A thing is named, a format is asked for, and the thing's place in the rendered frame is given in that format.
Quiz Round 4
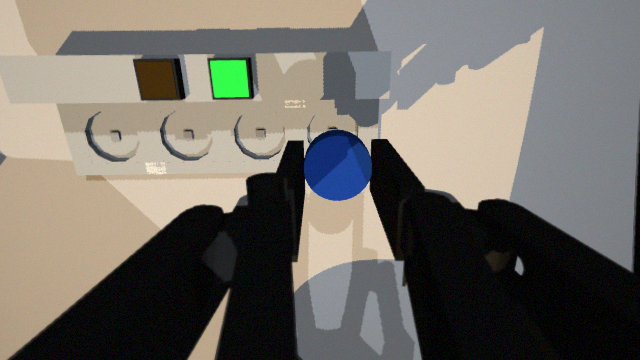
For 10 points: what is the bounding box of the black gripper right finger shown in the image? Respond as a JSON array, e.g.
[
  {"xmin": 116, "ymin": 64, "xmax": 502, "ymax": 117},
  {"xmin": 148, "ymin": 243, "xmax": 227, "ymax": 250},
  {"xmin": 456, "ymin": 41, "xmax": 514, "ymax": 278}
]
[{"xmin": 369, "ymin": 139, "xmax": 640, "ymax": 360}]

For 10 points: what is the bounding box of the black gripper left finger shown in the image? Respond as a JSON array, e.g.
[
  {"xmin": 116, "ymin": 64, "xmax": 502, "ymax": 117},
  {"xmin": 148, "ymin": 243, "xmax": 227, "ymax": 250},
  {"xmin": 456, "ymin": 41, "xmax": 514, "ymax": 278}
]
[{"xmin": 8, "ymin": 140, "xmax": 305, "ymax": 360}]

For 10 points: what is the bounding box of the black table edge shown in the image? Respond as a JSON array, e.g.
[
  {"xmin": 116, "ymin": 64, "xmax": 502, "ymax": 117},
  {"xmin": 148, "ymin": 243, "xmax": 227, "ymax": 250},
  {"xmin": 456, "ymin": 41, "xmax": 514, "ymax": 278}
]
[{"xmin": 634, "ymin": 145, "xmax": 640, "ymax": 276}]

